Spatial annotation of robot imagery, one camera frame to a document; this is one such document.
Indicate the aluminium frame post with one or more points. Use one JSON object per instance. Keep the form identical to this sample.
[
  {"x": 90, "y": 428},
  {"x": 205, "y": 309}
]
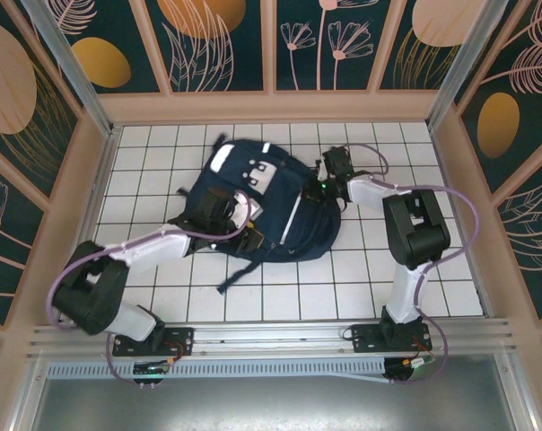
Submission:
[
  {"x": 73, "y": 67},
  {"x": 461, "y": 58}
]

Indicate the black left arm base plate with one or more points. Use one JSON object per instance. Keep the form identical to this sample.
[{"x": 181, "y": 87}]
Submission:
[{"x": 181, "y": 341}]

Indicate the aluminium mounting rail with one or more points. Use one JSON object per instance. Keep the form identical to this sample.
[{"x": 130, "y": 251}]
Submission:
[{"x": 271, "y": 336}]

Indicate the aluminium side rail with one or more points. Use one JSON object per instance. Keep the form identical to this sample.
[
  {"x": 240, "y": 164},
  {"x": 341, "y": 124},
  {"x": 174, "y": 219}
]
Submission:
[{"x": 104, "y": 157}]

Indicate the navy blue backpack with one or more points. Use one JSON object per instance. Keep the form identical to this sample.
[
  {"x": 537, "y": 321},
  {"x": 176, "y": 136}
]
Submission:
[{"x": 275, "y": 193}]

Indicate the small green circuit board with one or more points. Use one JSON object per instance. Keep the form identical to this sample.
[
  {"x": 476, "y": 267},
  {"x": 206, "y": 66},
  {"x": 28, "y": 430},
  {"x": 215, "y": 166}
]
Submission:
[
  {"x": 416, "y": 363},
  {"x": 152, "y": 369}
]

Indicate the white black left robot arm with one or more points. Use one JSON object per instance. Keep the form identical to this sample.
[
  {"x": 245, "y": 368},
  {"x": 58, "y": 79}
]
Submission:
[{"x": 154, "y": 249}]

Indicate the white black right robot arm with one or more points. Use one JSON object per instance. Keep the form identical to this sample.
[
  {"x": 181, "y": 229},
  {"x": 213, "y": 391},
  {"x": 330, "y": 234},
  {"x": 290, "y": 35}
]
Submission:
[{"x": 369, "y": 190}]

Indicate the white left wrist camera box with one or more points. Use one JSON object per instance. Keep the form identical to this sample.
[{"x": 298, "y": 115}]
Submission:
[{"x": 244, "y": 211}]

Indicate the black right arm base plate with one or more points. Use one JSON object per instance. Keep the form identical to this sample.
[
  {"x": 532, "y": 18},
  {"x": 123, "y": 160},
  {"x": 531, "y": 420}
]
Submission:
[{"x": 365, "y": 336}]

